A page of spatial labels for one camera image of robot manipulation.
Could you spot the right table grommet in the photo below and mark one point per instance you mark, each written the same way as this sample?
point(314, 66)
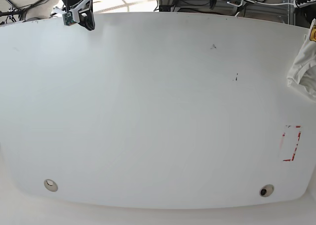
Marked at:
point(266, 190)

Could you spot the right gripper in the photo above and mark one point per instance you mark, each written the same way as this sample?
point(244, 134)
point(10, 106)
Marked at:
point(77, 7)

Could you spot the white printed T-shirt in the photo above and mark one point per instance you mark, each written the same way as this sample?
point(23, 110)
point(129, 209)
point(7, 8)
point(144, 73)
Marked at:
point(302, 74)

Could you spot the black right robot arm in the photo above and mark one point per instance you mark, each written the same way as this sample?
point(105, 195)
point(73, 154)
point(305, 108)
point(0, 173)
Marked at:
point(76, 17)

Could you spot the table grommet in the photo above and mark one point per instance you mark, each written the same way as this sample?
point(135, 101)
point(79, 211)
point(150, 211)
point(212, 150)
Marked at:
point(266, 190)
point(50, 185)

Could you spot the red tape rectangle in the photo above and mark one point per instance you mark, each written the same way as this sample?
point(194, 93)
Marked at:
point(289, 142)

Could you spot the left table grommet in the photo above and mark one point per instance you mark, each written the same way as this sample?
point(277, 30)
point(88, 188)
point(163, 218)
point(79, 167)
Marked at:
point(50, 185)

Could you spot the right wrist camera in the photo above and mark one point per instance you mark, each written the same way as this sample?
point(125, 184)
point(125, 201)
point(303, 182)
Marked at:
point(68, 19)

